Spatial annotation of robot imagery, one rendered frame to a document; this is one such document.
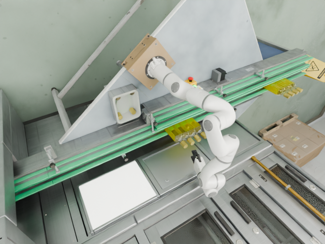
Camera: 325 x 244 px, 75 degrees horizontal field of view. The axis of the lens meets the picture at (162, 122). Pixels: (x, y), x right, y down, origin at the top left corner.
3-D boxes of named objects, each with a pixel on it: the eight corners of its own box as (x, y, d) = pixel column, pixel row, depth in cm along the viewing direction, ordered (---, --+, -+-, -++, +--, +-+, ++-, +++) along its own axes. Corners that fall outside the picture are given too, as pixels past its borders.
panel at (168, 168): (77, 188, 139) (92, 236, 117) (75, 186, 137) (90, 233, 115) (189, 136, 172) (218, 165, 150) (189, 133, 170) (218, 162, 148)
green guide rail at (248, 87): (152, 123, 155) (157, 129, 149) (152, 122, 154) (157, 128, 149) (302, 62, 218) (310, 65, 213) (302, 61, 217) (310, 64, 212)
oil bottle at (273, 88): (259, 85, 202) (286, 100, 184) (261, 80, 199) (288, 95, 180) (263, 84, 204) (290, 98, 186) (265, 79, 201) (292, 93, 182)
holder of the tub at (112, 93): (115, 123, 155) (119, 129, 149) (107, 91, 136) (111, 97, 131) (136, 115, 161) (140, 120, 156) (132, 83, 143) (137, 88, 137)
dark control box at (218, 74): (210, 78, 180) (217, 82, 174) (211, 69, 175) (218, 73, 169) (217, 75, 183) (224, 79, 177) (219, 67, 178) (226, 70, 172)
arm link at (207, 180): (227, 150, 110) (215, 178, 121) (204, 151, 106) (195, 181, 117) (236, 161, 103) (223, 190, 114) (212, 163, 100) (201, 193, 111)
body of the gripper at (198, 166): (208, 179, 130) (201, 165, 138) (211, 169, 123) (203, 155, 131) (197, 182, 128) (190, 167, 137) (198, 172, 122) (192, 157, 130)
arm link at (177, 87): (168, 69, 119) (184, 83, 109) (182, 76, 128) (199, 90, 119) (158, 83, 122) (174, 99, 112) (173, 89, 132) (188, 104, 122)
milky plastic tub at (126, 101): (113, 117, 151) (118, 125, 145) (107, 91, 136) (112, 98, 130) (136, 109, 157) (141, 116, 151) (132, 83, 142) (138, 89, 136)
